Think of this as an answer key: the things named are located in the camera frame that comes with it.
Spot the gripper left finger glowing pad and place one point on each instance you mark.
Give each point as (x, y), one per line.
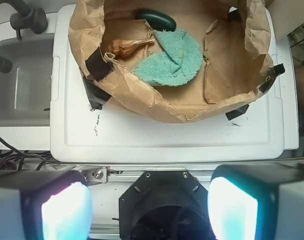
(44, 205)

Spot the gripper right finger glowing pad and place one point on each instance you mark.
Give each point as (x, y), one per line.
(257, 201)

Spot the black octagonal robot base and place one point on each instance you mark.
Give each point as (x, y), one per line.
(165, 205)

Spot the white plastic bin lid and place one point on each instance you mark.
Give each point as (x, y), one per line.
(111, 135)

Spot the black tape front right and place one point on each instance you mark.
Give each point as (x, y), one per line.
(237, 112)

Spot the grey toy sink basin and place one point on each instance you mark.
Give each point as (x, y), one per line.
(25, 92)

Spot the black tape left front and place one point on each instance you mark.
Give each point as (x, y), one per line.
(96, 96)

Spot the black tape right side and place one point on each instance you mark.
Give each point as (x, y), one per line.
(273, 73)

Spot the black tape on bag rim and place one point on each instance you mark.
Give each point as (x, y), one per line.
(97, 66)

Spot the teal terry cloth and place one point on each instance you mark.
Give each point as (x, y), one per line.
(179, 62)

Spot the crumpled brown paper bag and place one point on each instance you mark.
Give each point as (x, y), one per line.
(234, 36)

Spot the brown spiral seashell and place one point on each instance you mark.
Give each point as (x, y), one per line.
(125, 48)

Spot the dark grey toy faucet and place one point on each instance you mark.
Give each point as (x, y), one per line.
(26, 17)

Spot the dark green oval object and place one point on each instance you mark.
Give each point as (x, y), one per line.
(157, 20)

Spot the aluminium extrusion rail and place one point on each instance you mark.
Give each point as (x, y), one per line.
(95, 175)

